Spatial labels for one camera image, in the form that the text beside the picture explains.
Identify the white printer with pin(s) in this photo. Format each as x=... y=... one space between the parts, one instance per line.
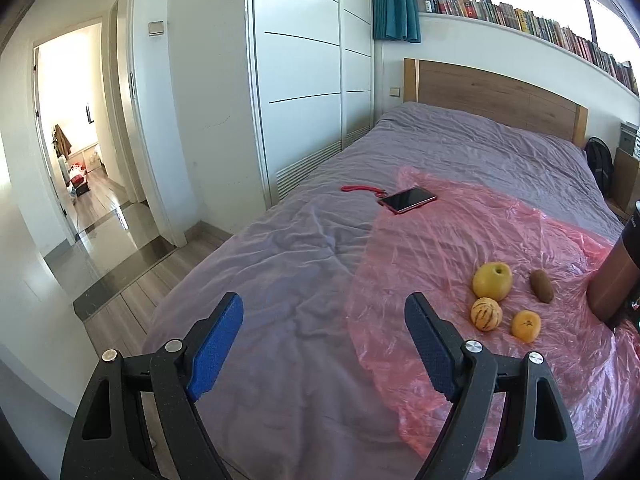
x=629 y=139

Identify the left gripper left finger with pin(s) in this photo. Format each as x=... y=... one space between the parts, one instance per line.
x=110 y=438

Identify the yellow green apple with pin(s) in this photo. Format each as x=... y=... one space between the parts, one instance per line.
x=493 y=280

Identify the pale orange persimmon fruit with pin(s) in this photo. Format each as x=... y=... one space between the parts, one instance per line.
x=526 y=326

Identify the red smartphone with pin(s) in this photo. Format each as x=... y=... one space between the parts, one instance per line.
x=407 y=200

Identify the teal curtain left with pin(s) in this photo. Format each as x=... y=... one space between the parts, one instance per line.
x=396 y=20

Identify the pink plastic sheet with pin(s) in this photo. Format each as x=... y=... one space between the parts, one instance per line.
x=436 y=250

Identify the black backpack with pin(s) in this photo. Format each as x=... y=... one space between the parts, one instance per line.
x=600 y=163

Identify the wooden drawer cabinet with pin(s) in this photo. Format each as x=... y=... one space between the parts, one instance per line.
x=625 y=185

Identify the grey purple bed cover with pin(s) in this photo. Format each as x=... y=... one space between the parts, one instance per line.
x=293 y=401

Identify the brown kiwi top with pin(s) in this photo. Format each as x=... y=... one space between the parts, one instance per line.
x=541 y=286

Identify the striped yellow melon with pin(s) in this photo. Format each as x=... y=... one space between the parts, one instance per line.
x=486 y=314

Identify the wooden headboard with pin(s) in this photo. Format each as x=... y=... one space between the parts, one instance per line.
x=503 y=99

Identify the white wardrobe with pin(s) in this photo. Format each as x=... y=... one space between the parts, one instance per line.
x=313 y=84

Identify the row of books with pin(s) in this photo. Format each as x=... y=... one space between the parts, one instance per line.
x=527 y=22

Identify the stainless steel black kettle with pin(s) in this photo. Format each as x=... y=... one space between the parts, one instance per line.
x=614 y=288

